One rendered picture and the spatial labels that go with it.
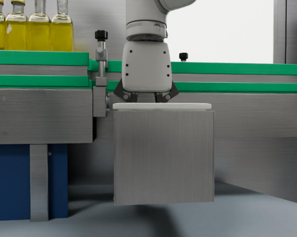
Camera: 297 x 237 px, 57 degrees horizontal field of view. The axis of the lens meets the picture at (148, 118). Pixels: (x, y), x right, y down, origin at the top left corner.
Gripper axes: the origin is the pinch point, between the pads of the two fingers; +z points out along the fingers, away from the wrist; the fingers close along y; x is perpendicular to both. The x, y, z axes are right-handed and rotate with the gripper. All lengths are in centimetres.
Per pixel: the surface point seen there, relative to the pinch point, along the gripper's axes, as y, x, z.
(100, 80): 9.4, -6.3, -8.2
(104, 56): 8.7, -6.1, -13.5
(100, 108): 9.6, -7.0, -1.9
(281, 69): -41.3, -16.6, -13.4
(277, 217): -31.6, -2.7, 23.5
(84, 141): 13.1, -7.1, 5.5
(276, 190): -53, -35, 27
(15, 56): 28.4, -9.5, -13.5
